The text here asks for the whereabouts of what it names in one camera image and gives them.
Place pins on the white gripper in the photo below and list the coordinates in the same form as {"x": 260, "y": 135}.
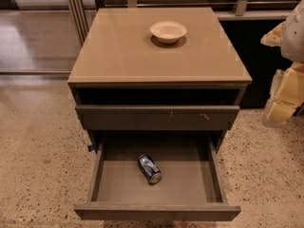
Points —
{"x": 294, "y": 35}

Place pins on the blue pepsi can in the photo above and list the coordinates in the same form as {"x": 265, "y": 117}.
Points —
{"x": 150, "y": 170}

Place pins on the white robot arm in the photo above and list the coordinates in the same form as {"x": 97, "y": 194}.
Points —
{"x": 292, "y": 45}

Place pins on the grey drawer cabinet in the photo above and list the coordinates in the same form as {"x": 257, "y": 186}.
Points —
{"x": 122, "y": 63}

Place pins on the open grey middle drawer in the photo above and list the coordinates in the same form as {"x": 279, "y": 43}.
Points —
{"x": 190, "y": 186}

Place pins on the grey top drawer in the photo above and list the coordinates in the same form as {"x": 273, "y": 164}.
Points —
{"x": 157, "y": 117}

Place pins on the white ceramic bowl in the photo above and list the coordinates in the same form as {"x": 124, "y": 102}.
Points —
{"x": 168, "y": 32}

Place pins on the blue tape piece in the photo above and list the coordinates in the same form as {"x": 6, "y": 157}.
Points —
{"x": 91, "y": 148}

